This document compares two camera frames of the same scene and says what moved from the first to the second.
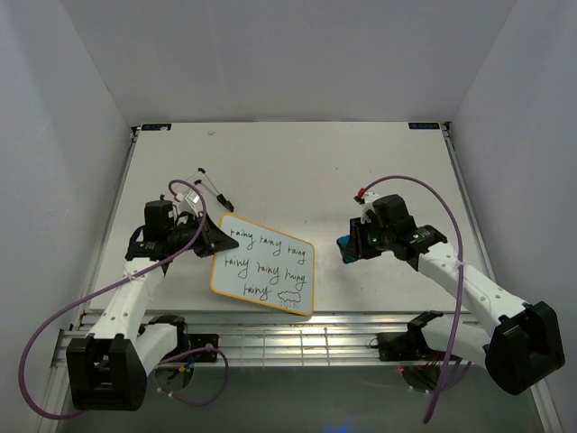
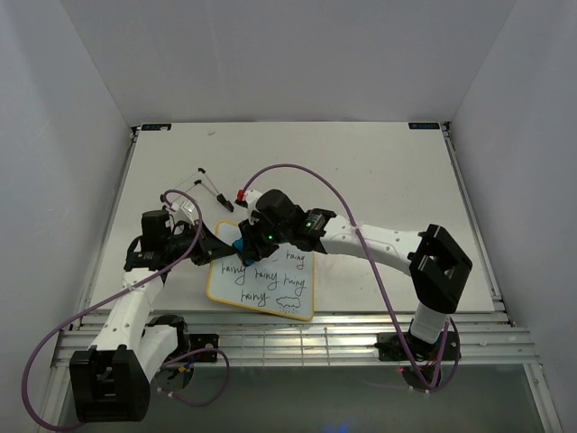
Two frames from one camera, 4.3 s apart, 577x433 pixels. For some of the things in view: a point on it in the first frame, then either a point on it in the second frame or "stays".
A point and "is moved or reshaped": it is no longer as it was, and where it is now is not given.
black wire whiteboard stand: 219,197 stays
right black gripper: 357,232 to 252,249
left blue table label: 156,127 stays
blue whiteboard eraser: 343,244 is moved or reshaped
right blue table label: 424,125 stays
